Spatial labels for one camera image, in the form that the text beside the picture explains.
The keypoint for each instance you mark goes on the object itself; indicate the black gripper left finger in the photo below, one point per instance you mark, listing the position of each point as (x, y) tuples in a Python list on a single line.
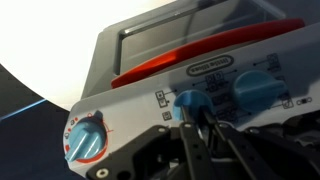
[(193, 146)]

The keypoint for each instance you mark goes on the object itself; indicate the grey oven door with window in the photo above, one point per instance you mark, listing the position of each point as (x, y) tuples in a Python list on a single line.
[(106, 60)]

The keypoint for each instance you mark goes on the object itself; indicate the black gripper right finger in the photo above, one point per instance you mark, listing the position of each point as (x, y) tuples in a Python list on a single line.
[(233, 146)]

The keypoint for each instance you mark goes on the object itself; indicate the blue oven knob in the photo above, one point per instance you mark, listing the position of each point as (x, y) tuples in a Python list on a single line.
[(258, 90), (193, 101)]

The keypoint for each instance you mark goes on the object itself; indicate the grey toy oven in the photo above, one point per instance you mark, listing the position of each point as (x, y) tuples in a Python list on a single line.
[(140, 100)]

